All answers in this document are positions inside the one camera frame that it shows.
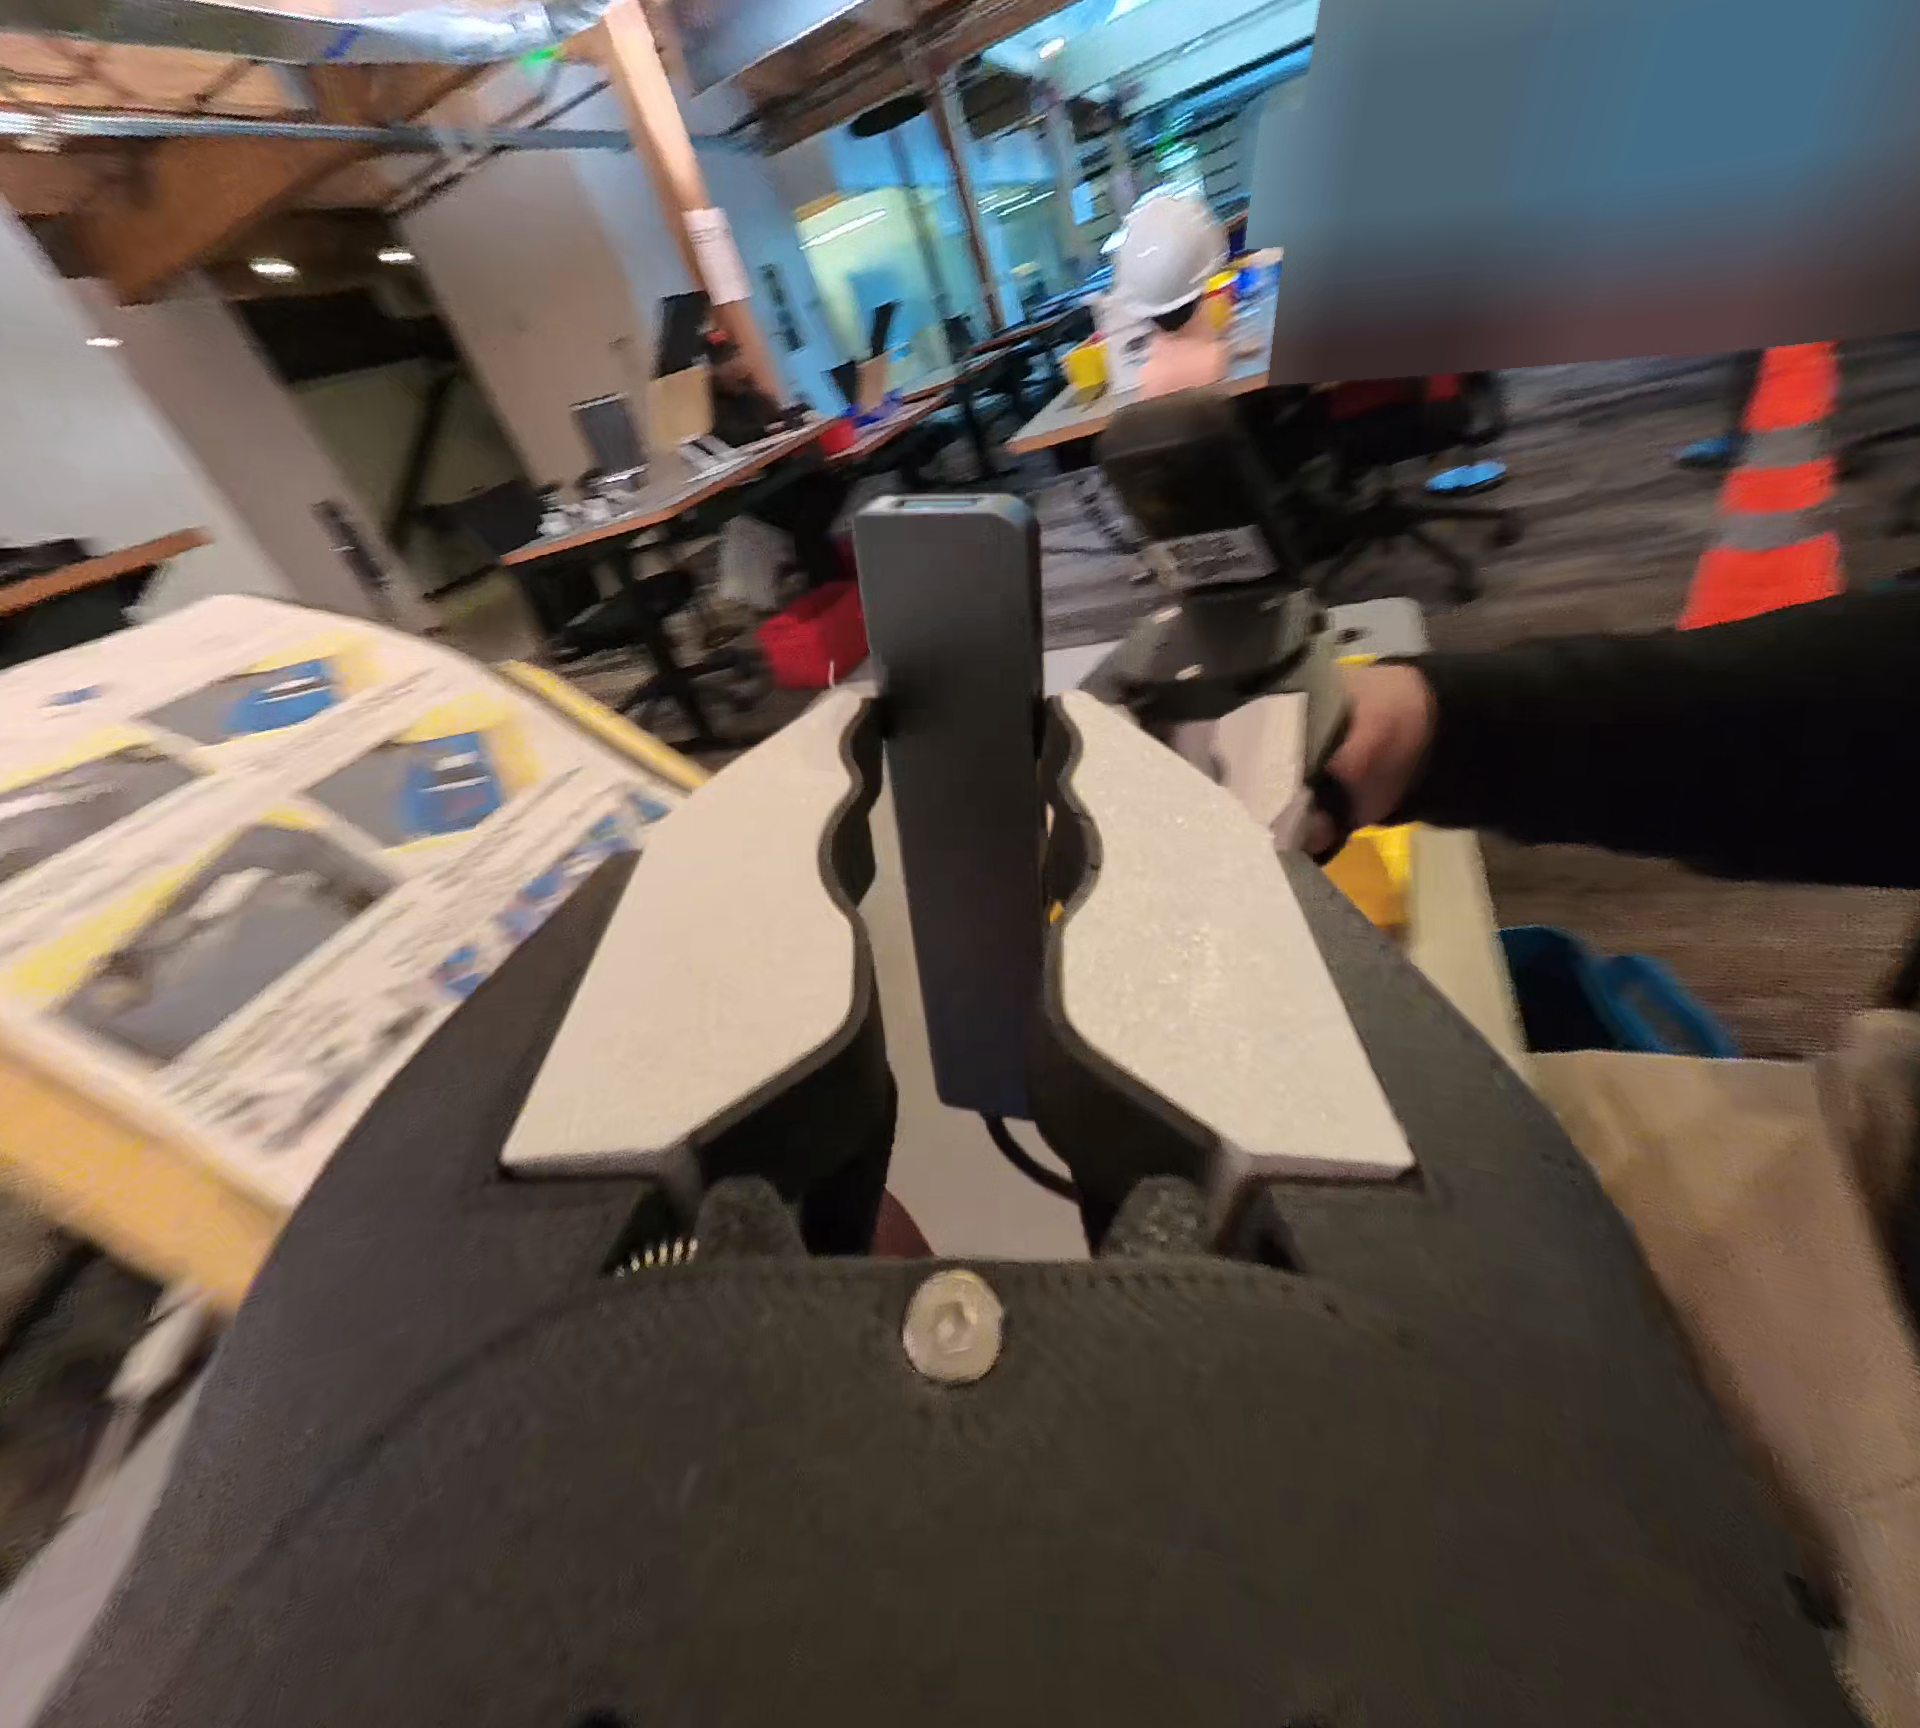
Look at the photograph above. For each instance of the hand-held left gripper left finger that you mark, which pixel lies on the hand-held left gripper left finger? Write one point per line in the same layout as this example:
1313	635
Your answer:
707	950

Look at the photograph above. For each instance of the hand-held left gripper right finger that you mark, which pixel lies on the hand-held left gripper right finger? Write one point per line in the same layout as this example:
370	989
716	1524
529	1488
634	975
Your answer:
1216	975

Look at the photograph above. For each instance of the dark grey usb hub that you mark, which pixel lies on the dark grey usb hub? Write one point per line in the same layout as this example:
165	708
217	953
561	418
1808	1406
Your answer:
960	784

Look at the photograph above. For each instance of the person's right forearm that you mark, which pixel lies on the person's right forearm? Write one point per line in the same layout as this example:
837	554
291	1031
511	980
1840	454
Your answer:
1678	740

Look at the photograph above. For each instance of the person's right hand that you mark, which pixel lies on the person's right hand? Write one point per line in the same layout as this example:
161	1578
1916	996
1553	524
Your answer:
1383	740

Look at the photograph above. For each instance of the long wooden desk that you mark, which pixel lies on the long wooden desk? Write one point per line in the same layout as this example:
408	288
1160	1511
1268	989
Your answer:
1079	418
673	495

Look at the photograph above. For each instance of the yellow plastic tote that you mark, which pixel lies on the yellow plastic tote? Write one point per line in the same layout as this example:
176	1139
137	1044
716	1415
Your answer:
1372	869

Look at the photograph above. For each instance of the black office chair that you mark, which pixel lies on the black office chair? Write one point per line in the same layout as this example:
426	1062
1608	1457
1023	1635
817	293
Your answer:
1395	484

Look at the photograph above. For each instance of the white hard hat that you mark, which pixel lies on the white hard hat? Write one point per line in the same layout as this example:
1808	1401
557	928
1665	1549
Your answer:
1168	250

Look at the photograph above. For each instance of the red bin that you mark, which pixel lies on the red bin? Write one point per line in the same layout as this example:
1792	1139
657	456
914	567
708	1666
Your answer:
809	643

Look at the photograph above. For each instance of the blue bin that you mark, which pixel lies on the blue bin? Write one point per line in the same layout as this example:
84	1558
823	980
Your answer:
1619	1008

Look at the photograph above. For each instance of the printed instruction sheet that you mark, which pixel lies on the printed instruction sheet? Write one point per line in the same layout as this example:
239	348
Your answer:
299	784

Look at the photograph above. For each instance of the orange traffic cone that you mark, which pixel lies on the orange traffic cone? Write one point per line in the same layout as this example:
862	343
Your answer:
1776	515

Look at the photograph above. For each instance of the instruction sheet on yellow board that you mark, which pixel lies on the instruction sheet on yellow board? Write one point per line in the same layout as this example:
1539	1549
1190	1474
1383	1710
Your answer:
150	1201

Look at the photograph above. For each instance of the brown wooden desk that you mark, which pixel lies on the brown wooden desk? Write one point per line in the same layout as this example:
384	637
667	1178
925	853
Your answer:
106	556

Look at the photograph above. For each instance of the wooden support post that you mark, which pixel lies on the wooden support post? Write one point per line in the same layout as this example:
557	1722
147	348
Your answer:
673	156

